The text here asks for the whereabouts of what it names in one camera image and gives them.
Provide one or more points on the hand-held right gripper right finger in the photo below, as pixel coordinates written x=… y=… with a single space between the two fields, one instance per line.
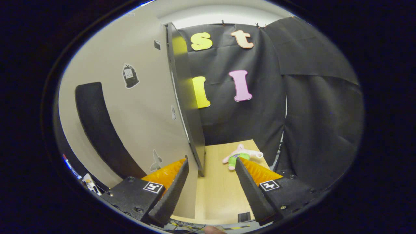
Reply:
x=250 y=191

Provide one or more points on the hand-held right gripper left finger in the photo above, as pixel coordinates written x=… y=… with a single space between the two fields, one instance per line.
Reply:
x=174 y=195

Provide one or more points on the dark grey cabinet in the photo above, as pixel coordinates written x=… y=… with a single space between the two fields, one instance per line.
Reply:
x=191 y=123

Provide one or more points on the grey cabinet door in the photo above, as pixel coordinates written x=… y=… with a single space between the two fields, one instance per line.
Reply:
x=146 y=113

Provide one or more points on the small black box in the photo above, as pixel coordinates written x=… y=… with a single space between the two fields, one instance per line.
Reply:
x=243 y=217

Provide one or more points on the yellow black striped tape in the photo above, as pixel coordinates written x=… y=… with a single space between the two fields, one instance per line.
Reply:
x=237 y=227

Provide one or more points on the pink star plush toy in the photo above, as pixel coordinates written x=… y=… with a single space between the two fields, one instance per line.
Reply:
x=239 y=154

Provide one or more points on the white object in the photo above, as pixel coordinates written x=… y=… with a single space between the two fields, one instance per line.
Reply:
x=91 y=183

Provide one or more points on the black backdrop cloth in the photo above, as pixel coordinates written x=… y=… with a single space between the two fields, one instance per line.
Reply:
x=308 y=130

